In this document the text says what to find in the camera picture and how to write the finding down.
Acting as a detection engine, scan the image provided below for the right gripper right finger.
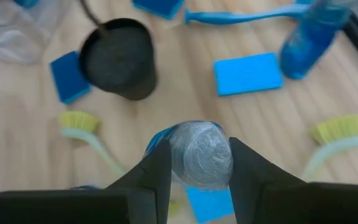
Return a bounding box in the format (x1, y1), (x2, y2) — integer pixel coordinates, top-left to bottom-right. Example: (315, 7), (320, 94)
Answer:
(228, 136), (358, 224)

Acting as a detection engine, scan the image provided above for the yellow-green dish brush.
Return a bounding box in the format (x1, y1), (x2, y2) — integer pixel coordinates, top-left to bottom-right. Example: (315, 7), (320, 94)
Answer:
(57, 110), (127, 179)
(302, 114), (358, 182)

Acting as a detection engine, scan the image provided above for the clear glass container edge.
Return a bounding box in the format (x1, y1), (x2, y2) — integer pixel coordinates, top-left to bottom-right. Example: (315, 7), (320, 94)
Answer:
(0, 0), (73, 65)

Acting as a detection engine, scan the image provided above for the blue kitchen sponge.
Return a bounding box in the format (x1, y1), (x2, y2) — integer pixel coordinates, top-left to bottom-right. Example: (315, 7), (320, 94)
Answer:
(213, 52), (285, 98)
(131, 0), (186, 21)
(49, 50), (92, 105)
(184, 184), (235, 224)

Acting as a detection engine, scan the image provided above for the blue dish brush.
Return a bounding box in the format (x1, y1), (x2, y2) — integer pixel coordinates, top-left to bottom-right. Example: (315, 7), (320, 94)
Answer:
(183, 2), (312, 26)

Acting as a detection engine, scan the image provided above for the blue dish soap bottle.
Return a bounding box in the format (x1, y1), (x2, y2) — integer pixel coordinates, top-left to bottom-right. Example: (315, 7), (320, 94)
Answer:
(144, 120), (234, 191)
(278, 0), (353, 81)
(12, 0), (40, 9)

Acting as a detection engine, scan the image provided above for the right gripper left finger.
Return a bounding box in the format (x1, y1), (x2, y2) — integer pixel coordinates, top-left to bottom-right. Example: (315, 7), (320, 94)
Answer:
(0, 139), (173, 224)

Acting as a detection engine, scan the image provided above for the black plant pot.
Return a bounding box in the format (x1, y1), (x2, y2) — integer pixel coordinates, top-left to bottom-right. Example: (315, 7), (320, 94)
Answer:
(78, 17), (158, 101)

